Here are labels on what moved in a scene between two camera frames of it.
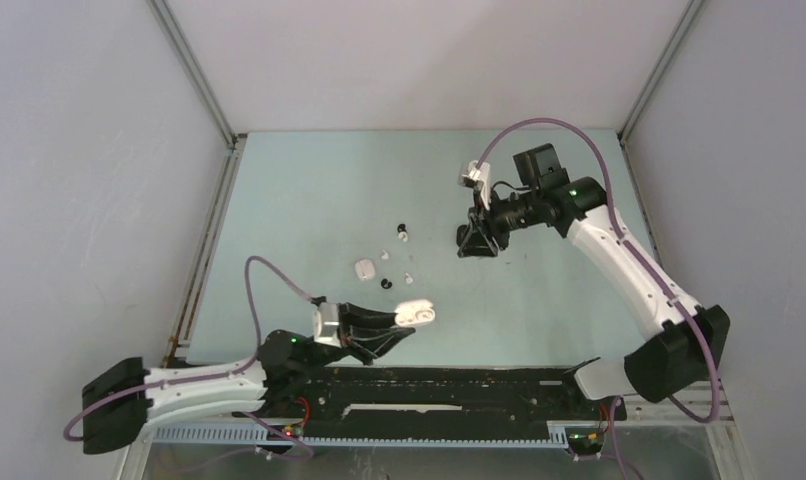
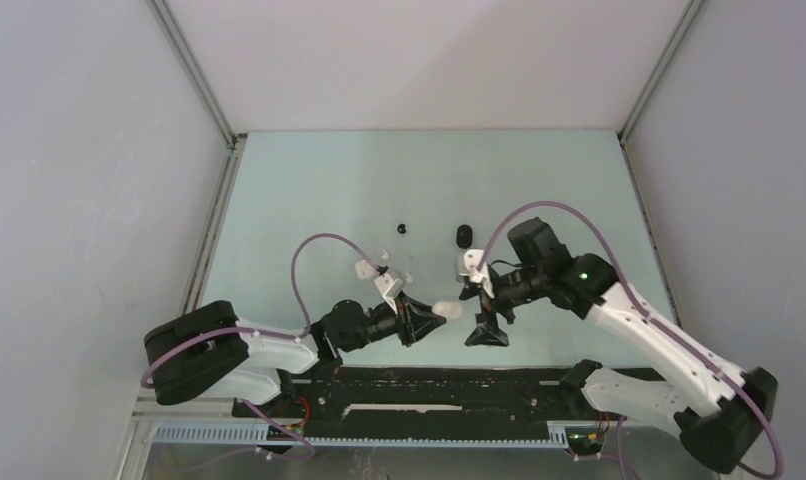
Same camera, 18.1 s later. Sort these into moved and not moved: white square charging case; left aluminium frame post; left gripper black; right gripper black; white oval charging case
Moved: white oval charging case; right gripper black; left gripper black
Not moved: white square charging case; left aluminium frame post
